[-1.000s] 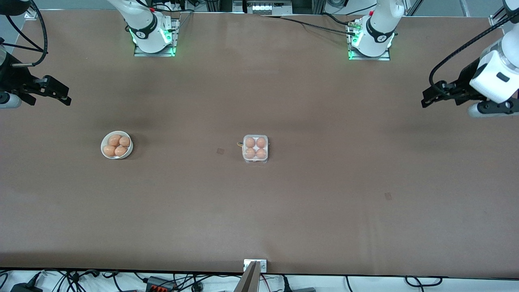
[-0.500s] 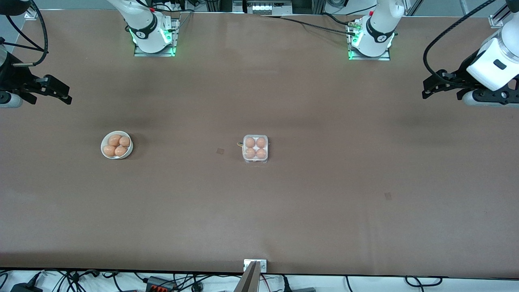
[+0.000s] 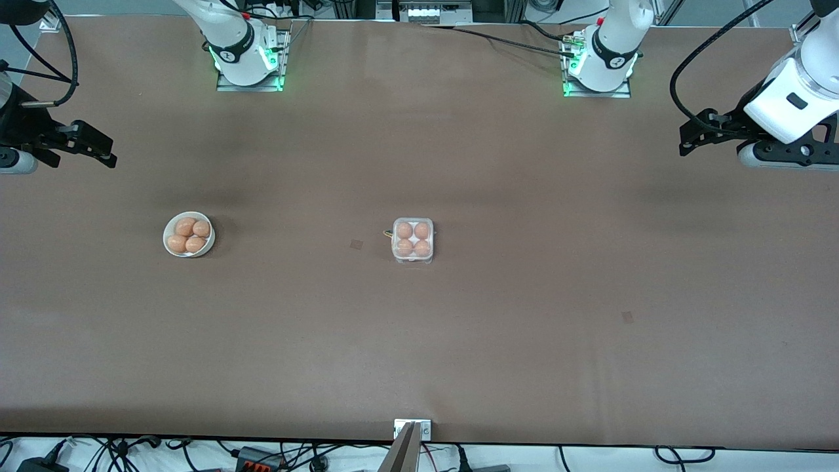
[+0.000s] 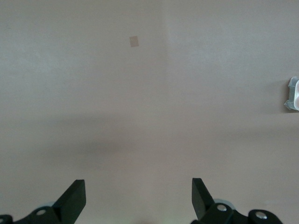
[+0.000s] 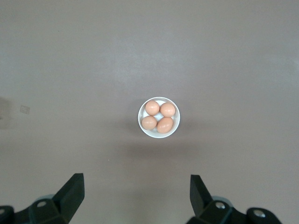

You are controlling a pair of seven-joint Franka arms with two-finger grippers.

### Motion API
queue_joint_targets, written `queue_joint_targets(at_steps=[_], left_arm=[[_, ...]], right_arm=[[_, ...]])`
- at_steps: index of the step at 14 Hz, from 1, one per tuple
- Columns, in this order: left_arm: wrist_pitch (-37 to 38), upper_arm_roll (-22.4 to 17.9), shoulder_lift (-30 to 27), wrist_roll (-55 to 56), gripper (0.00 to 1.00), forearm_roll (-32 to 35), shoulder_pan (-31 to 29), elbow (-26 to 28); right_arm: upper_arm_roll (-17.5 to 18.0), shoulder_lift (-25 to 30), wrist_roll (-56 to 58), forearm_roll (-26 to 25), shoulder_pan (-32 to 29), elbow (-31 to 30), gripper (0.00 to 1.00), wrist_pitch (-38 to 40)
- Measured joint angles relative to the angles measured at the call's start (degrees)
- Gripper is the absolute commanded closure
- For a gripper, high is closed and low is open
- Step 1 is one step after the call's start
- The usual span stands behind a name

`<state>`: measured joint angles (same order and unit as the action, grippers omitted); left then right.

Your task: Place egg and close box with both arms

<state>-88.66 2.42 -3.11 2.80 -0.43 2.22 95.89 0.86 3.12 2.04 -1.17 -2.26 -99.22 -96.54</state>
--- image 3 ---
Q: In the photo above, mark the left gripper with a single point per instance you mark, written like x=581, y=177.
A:
x=735, y=123

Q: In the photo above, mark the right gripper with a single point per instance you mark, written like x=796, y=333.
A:
x=25, y=124

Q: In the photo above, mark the clear plastic egg box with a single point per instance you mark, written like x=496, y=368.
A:
x=413, y=239

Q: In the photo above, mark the brown egg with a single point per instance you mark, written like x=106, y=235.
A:
x=422, y=230
x=405, y=247
x=175, y=244
x=202, y=229
x=195, y=244
x=185, y=227
x=423, y=248
x=405, y=230

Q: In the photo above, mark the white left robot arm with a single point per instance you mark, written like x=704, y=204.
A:
x=616, y=46

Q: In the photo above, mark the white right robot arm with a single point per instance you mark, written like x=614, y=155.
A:
x=242, y=49

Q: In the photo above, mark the white round bowl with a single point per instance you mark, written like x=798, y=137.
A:
x=210, y=244

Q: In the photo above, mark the grey control device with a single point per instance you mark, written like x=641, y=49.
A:
x=426, y=13

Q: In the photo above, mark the black power adapter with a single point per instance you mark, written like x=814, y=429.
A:
x=39, y=467

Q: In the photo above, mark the black orange power strip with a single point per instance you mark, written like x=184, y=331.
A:
x=252, y=456

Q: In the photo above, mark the aluminium profile bar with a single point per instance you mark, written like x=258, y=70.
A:
x=401, y=455

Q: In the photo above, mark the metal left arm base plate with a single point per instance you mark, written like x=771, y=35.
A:
x=623, y=94

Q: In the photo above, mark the aluminium corner post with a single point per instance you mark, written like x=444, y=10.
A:
x=49, y=24

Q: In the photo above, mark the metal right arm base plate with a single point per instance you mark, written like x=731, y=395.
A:
x=226, y=86

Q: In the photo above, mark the small metal mount bracket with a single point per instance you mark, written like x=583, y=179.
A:
x=425, y=431

